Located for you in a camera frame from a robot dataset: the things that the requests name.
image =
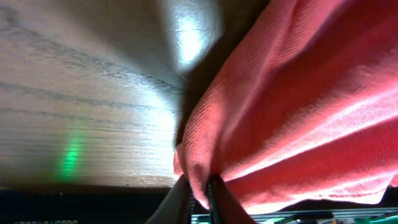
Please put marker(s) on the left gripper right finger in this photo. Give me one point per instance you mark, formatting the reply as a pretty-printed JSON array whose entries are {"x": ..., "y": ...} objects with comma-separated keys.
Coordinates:
[{"x": 224, "y": 208}]

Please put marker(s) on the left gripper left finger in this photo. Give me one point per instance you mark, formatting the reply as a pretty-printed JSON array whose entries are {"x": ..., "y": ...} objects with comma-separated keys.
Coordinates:
[{"x": 177, "y": 206}]

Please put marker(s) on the red printed t-shirt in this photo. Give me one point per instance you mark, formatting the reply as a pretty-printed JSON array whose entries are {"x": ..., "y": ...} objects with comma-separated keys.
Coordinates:
[{"x": 305, "y": 107}]

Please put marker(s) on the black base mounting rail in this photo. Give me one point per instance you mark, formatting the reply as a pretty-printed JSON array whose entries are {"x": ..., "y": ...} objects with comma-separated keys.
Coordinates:
[{"x": 23, "y": 207}]

